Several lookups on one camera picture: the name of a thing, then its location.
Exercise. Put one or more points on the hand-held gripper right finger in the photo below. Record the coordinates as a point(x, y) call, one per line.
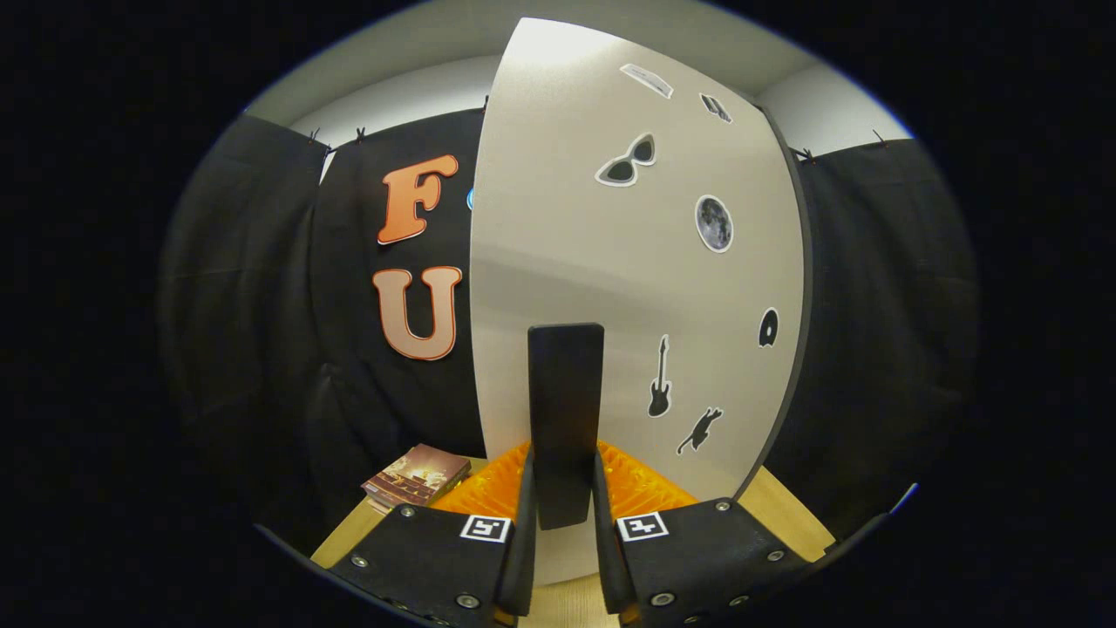
point(608, 558)

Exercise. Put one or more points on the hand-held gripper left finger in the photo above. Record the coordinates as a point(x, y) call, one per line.
point(523, 558)

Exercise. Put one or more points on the brown book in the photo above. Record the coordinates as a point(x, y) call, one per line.
point(418, 475)

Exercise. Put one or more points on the row of black cloth clips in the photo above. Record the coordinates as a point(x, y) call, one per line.
point(359, 135)

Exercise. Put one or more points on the black backdrop cloth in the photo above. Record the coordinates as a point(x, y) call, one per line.
point(261, 305)

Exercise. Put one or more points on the beige shoe cabinet door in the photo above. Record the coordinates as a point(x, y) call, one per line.
point(567, 218)

